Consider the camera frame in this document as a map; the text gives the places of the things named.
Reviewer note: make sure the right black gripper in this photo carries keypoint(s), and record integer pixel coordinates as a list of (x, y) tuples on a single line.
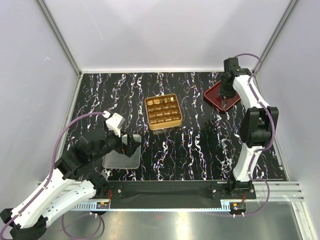
[(230, 94)]

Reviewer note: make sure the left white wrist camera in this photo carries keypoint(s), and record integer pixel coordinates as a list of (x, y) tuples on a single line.
[(114, 122)]

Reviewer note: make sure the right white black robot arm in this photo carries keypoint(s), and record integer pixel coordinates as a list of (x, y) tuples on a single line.
[(258, 127)]

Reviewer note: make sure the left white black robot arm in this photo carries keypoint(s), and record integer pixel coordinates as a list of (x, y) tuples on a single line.
[(73, 180)]

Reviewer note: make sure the silver tin lid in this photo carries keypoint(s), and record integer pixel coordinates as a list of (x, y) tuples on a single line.
[(115, 160)]

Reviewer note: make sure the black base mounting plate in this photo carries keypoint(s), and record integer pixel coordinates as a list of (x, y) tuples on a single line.
[(179, 194)]

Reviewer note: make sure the red square tray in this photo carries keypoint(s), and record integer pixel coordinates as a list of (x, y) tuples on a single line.
[(213, 98)]

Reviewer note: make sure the white slotted cable duct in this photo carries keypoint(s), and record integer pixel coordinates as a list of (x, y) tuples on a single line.
[(92, 205)]

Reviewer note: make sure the gold chocolate tin box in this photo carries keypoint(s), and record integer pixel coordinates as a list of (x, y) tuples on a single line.
[(162, 113)]

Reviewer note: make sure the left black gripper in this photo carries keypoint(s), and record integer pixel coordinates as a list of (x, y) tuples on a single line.
[(130, 148)]

